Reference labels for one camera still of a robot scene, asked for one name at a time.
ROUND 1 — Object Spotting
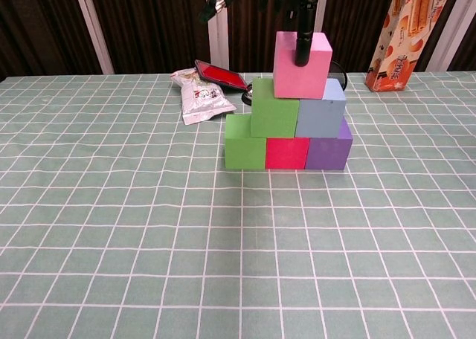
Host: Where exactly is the green checkered tablecloth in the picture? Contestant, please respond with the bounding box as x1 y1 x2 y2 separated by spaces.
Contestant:
0 71 476 339

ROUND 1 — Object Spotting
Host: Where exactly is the purple foam cube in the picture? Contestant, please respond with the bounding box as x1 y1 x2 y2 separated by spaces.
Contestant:
305 118 354 172

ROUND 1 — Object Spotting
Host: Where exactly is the magenta foam cube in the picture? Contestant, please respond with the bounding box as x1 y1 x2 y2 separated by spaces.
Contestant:
265 136 312 170

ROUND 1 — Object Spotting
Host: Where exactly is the red ink pad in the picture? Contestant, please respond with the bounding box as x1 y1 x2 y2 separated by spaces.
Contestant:
194 59 248 91

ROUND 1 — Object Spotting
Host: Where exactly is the orange biscuit box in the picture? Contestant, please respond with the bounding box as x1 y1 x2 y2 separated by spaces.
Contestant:
364 0 450 93

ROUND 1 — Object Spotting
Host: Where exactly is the white snack bag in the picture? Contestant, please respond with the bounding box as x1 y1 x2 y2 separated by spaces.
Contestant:
170 67 238 126

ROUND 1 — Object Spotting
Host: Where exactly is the white frame post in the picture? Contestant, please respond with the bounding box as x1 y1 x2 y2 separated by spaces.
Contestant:
204 0 230 71
306 0 330 72
433 0 476 72
71 0 115 75

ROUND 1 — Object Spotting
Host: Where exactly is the light pink foam cube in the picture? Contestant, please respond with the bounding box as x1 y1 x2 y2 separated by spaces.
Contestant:
273 31 333 100

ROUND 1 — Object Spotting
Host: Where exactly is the black mesh pen holder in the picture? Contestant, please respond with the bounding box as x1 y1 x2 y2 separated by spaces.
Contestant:
329 60 348 91

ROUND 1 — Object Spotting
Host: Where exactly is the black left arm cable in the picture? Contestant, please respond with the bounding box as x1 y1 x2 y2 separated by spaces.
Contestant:
198 0 251 24

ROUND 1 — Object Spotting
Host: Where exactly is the light blue foam cube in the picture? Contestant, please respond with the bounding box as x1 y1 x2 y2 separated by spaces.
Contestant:
295 78 348 139

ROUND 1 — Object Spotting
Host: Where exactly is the dark pleated curtain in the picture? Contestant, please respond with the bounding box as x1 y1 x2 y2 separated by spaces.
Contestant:
0 0 476 82

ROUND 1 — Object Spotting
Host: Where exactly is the green foam cube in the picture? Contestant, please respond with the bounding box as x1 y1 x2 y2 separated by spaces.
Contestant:
251 77 300 138
225 114 267 170

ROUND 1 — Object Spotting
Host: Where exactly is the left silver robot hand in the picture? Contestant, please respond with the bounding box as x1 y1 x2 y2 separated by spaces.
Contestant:
259 0 324 68

